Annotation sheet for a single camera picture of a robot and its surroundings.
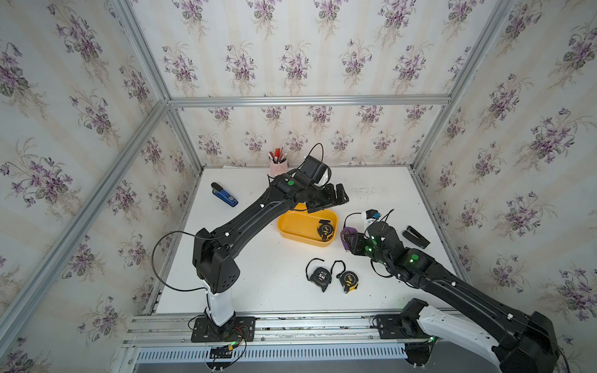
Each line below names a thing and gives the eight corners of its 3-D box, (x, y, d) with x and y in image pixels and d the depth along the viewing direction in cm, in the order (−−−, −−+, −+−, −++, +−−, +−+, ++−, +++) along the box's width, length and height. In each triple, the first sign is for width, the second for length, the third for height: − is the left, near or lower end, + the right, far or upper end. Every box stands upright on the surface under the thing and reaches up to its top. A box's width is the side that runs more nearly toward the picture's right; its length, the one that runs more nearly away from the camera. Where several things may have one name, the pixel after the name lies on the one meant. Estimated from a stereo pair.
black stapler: (421, 251, 93) (424, 248, 91) (400, 233, 99) (403, 229, 96) (427, 246, 95) (431, 242, 93) (407, 228, 100) (409, 224, 98)
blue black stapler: (210, 191, 112) (207, 186, 109) (216, 187, 114) (214, 181, 111) (232, 208, 105) (230, 203, 102) (238, 203, 107) (236, 198, 104)
